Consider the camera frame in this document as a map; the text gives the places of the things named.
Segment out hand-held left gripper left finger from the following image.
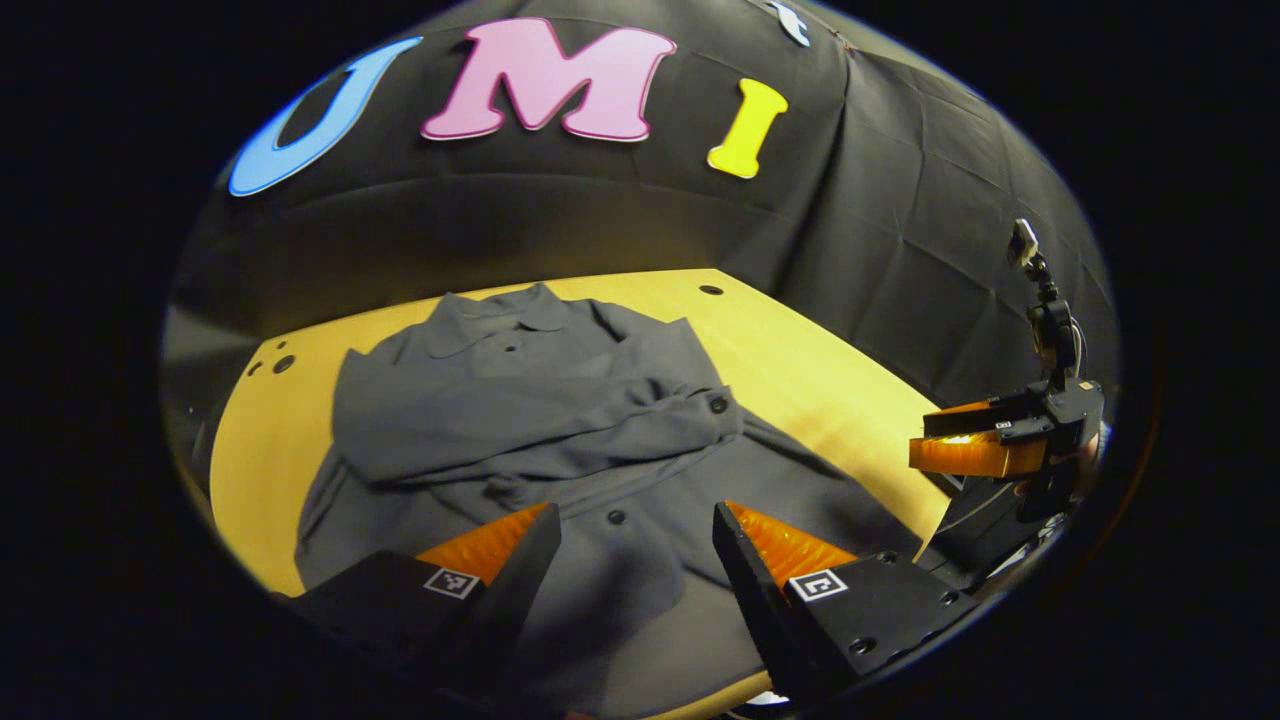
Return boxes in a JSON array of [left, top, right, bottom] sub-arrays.
[[270, 502, 563, 701]]

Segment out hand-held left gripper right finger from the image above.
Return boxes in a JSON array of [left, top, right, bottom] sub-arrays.
[[712, 502, 981, 706]]

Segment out grey button-up shirt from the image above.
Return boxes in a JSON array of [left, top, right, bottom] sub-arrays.
[[293, 282, 926, 716]]

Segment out black backdrop cloth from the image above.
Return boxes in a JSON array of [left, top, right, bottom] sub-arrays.
[[160, 0, 1121, 421]]

